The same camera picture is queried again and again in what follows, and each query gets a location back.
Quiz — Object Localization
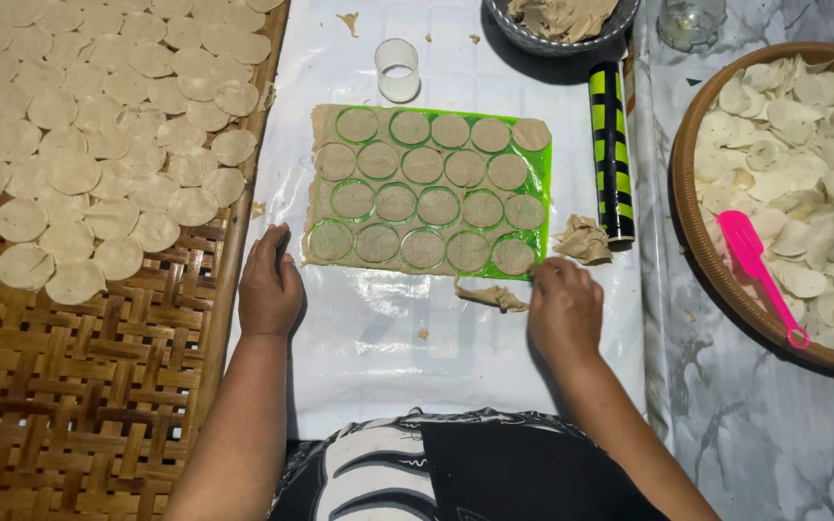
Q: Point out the person's left hand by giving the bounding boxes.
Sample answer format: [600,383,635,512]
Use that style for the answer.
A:
[238,223,306,340]

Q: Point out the person's right hand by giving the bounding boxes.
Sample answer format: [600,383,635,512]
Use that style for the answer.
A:
[528,257,605,367]

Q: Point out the torn dough strip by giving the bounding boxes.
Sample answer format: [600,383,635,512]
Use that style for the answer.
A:
[452,277,531,314]

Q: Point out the crumpled dough scrap lump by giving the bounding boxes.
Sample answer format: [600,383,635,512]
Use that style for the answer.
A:
[552,213,614,266]

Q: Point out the green plastic sheet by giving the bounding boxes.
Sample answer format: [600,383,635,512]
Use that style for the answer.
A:
[308,105,555,282]

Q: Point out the black green striped rolling pin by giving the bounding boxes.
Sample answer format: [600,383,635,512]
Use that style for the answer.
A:
[588,61,637,244]

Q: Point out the round brown woven basket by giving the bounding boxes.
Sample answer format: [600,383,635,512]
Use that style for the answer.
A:
[669,41,834,376]

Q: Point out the rows of cut dough rounds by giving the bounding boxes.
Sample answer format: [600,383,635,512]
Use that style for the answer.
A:
[307,107,552,276]

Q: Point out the white plastic table sheet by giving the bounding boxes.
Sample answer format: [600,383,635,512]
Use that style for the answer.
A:
[224,0,647,442]

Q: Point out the pink plastic spatula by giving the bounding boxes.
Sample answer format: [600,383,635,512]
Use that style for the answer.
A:
[716,210,812,352]

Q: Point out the person's black white garment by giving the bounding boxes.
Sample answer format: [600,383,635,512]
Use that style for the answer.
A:
[268,408,670,521]

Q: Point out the grey metal bowl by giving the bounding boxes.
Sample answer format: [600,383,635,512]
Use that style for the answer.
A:
[483,0,641,58]

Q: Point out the clear plastic cup cutter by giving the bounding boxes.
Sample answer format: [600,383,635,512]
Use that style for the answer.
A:
[374,38,422,104]

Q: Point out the dough mass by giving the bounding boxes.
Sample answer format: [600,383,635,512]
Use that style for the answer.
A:
[507,0,620,43]

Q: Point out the grey marble-print cover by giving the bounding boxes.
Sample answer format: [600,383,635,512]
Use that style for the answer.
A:
[633,0,834,521]

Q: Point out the leftover rolled dough web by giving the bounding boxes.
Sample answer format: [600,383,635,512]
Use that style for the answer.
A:
[302,103,553,278]

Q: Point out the clear glass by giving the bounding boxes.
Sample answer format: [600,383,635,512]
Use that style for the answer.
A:
[656,0,728,52]

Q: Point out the pile of dried white crackers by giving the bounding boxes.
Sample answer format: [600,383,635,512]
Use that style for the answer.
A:
[693,55,834,356]

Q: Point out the woven bamboo tray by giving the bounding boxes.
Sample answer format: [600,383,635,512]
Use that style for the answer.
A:
[0,0,292,521]

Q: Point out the spread of round dough discs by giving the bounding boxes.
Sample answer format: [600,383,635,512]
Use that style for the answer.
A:
[0,0,287,307]

